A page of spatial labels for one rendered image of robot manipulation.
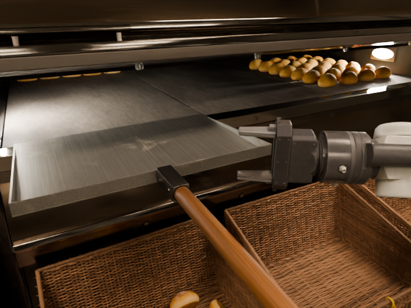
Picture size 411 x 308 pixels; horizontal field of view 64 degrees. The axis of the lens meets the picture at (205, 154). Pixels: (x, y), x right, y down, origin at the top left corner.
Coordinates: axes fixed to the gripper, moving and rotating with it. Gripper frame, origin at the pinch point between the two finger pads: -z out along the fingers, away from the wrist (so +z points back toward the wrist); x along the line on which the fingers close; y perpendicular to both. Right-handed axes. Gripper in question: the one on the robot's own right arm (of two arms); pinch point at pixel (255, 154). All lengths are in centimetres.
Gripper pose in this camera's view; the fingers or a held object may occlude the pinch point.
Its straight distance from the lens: 57.2
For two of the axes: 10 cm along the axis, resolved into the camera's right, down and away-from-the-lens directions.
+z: 9.9, 0.4, -1.2
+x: -0.1, -9.1, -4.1
